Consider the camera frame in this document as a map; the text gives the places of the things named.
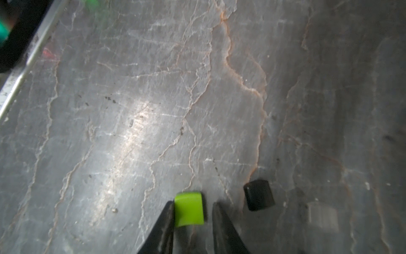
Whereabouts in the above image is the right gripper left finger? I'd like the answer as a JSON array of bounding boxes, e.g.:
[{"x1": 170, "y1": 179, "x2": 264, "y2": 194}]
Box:
[{"x1": 138, "y1": 201, "x2": 175, "y2": 254}]

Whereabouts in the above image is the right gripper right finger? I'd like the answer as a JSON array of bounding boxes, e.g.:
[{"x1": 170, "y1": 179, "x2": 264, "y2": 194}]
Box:
[{"x1": 211, "y1": 202, "x2": 250, "y2": 254}]

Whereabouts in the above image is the green usb cap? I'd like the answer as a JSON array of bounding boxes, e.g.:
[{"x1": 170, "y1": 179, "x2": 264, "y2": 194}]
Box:
[{"x1": 174, "y1": 192, "x2": 205, "y2": 228}]

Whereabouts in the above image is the black usb cap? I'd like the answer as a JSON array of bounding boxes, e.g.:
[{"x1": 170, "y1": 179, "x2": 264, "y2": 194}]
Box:
[{"x1": 243, "y1": 179, "x2": 276, "y2": 212}]

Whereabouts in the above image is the clear usb cap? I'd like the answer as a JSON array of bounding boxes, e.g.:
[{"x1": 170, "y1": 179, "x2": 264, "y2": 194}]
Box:
[{"x1": 307, "y1": 202, "x2": 339, "y2": 233}]

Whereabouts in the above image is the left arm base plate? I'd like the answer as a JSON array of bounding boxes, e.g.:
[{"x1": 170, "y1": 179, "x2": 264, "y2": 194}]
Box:
[{"x1": 1, "y1": 0, "x2": 52, "y2": 74}]

